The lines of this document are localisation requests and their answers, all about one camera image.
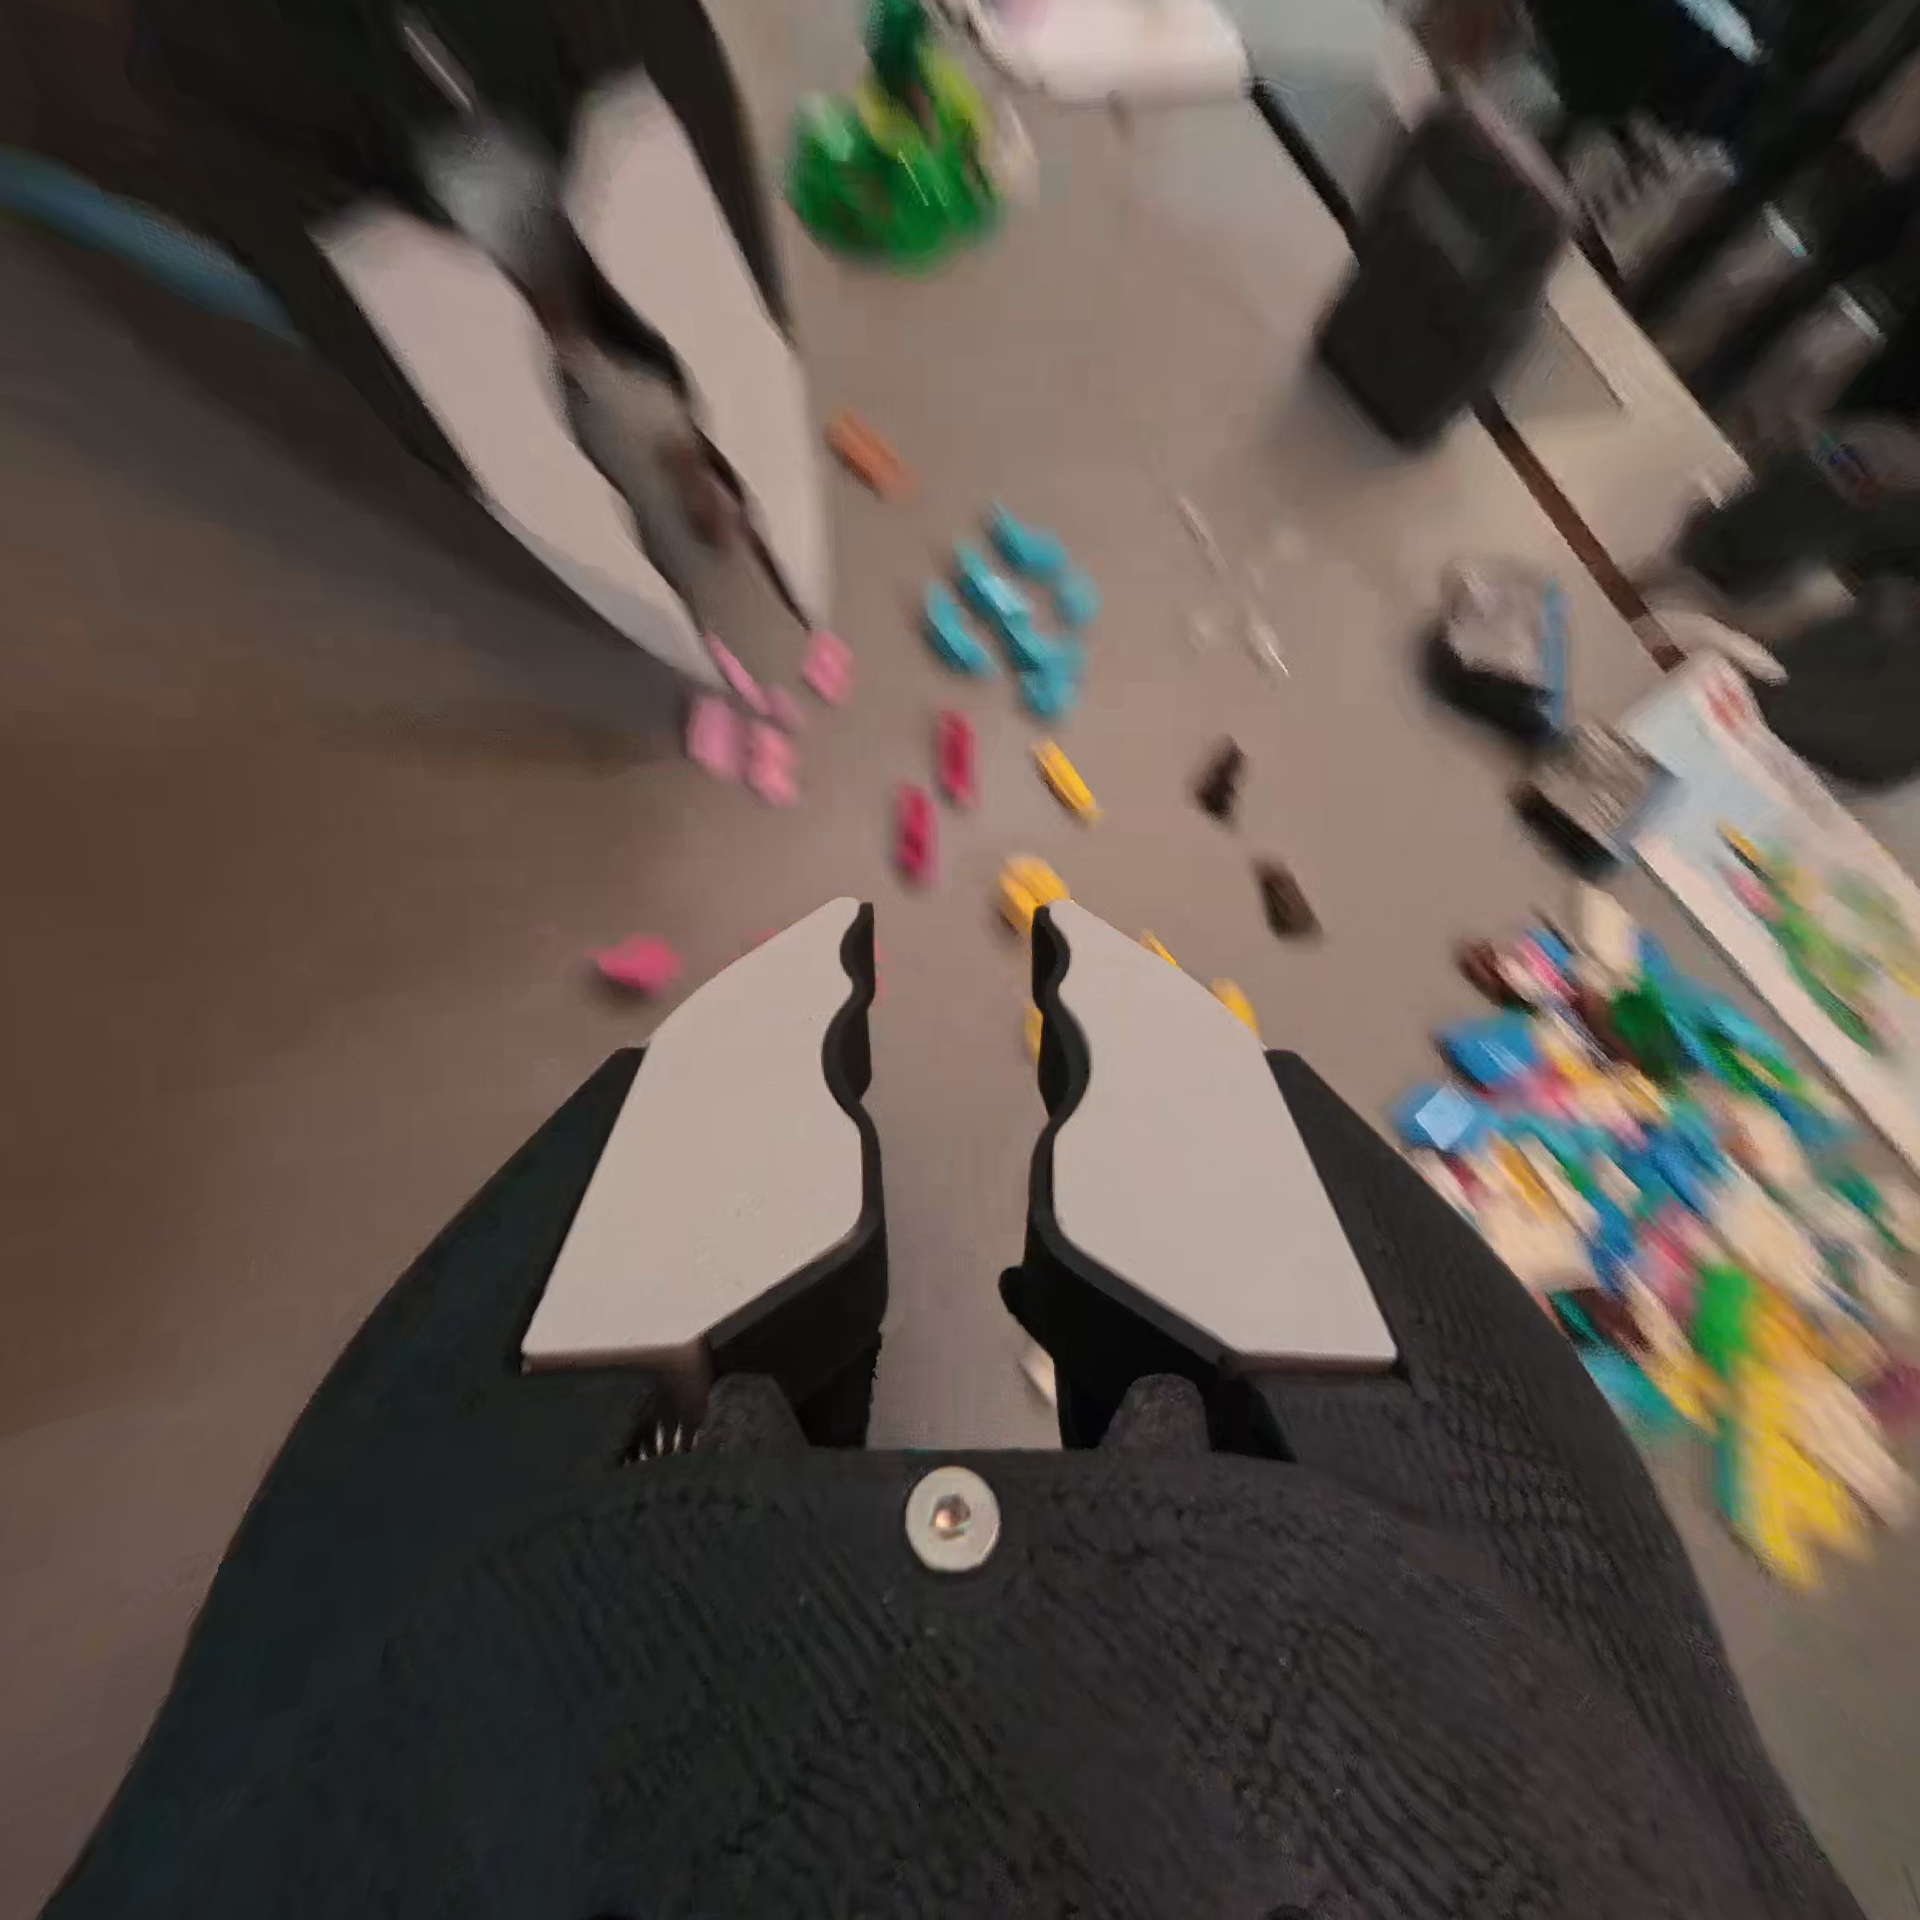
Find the pink and white lego piece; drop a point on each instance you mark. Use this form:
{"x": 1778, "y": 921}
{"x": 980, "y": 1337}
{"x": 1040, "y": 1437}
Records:
{"x": 713, "y": 739}
{"x": 828, "y": 666}
{"x": 775, "y": 765}
{"x": 735, "y": 675}

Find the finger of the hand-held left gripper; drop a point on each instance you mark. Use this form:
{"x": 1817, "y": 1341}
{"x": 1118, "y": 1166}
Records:
{"x": 690, "y": 302}
{"x": 482, "y": 405}

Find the dark pouch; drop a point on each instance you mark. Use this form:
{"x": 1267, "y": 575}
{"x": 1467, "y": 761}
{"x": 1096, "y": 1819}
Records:
{"x": 1501, "y": 659}

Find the orange lego brick separator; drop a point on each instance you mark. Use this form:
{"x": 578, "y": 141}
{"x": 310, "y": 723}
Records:
{"x": 870, "y": 451}

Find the pile of teal lego bricks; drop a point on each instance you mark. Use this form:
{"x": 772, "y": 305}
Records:
{"x": 1012, "y": 609}

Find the dark brown lego piece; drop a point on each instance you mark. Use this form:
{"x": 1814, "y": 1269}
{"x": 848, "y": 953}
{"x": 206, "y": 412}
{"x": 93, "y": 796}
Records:
{"x": 1287, "y": 898}
{"x": 1221, "y": 777}

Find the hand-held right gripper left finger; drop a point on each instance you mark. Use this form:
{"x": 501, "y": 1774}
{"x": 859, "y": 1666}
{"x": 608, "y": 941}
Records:
{"x": 719, "y": 1154}

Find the magenta lego brick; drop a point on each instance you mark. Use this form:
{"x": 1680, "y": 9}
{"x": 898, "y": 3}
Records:
{"x": 914, "y": 831}
{"x": 955, "y": 754}
{"x": 639, "y": 965}

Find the clear lego pieces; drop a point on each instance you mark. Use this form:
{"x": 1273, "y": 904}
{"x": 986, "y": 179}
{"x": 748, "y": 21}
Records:
{"x": 1239, "y": 591}

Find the pile of mixed lego bricks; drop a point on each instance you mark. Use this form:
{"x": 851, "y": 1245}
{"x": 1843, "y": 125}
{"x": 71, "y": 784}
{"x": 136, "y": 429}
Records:
{"x": 1668, "y": 1200}

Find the lego set box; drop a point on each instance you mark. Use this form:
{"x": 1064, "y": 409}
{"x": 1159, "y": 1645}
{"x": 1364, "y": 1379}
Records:
{"x": 1784, "y": 870}

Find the yellow lego brick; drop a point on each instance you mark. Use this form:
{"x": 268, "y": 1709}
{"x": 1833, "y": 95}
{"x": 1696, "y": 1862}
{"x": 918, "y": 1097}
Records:
{"x": 1065, "y": 780}
{"x": 1237, "y": 1002}
{"x": 1030, "y": 889}

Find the green lego plant build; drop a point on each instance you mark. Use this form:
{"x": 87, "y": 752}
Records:
{"x": 898, "y": 151}

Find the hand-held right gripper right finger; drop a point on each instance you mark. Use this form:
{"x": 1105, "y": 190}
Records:
{"x": 1200, "y": 1171}

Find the black box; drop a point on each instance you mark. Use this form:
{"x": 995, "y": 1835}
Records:
{"x": 1441, "y": 269}

